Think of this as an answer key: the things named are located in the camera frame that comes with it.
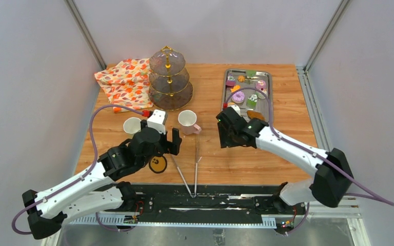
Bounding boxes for metal serving tray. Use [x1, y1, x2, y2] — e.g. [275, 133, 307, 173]
[221, 68, 274, 123]

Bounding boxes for white slotted cable duct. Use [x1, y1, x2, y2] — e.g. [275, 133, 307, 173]
[64, 214, 278, 229]

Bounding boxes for purple frosted donut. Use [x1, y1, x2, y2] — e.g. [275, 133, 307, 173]
[231, 91, 245, 104]

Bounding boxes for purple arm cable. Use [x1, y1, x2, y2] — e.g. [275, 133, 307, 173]
[11, 104, 150, 236]
[223, 87, 394, 207]

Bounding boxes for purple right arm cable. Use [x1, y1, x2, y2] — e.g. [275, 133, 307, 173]
[223, 87, 394, 207]

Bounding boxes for aluminium frame post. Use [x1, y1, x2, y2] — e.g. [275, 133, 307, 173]
[64, 0, 107, 69]
[303, 0, 351, 73]

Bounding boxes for green square cake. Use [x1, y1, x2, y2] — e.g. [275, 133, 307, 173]
[246, 94, 259, 109]

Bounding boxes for pink mug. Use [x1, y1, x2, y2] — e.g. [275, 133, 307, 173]
[178, 110, 202, 135]

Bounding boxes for small orange flower cookie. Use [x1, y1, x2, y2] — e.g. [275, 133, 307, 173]
[237, 75, 246, 83]

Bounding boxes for magenta square cake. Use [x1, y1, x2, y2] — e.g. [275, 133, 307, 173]
[225, 75, 236, 87]

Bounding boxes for brown bread roll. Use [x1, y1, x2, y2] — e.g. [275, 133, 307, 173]
[247, 110, 267, 122]

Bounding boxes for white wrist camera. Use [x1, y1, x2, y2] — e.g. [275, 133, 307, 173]
[229, 104, 241, 115]
[147, 109, 168, 134]

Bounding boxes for white cup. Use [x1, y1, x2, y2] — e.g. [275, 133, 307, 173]
[123, 117, 141, 135]

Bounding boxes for aluminium frame post left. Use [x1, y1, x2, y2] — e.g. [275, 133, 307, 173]
[64, 0, 107, 69]

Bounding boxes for white cream cupcake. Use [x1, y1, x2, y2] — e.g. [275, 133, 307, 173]
[257, 88, 268, 99]

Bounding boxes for floral orange cloth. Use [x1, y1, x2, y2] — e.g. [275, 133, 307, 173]
[94, 58, 153, 110]

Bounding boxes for three-tier glass cake stand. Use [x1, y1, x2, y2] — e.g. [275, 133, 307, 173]
[148, 46, 193, 111]

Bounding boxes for aluminium frame post right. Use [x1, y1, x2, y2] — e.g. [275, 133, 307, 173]
[303, 0, 351, 73]

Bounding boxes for long metal tongs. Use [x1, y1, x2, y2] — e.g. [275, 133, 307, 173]
[171, 135, 202, 198]

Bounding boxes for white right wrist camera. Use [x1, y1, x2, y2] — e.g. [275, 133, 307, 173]
[229, 104, 241, 115]

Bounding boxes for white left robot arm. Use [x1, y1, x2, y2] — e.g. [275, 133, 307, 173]
[22, 120, 182, 239]

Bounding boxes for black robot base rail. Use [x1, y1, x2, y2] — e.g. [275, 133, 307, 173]
[115, 183, 306, 226]

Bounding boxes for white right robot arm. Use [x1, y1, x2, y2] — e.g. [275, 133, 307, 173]
[216, 107, 353, 214]

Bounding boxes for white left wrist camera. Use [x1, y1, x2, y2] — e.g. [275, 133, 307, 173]
[147, 109, 168, 134]

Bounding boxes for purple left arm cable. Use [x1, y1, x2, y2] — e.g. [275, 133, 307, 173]
[11, 104, 150, 236]

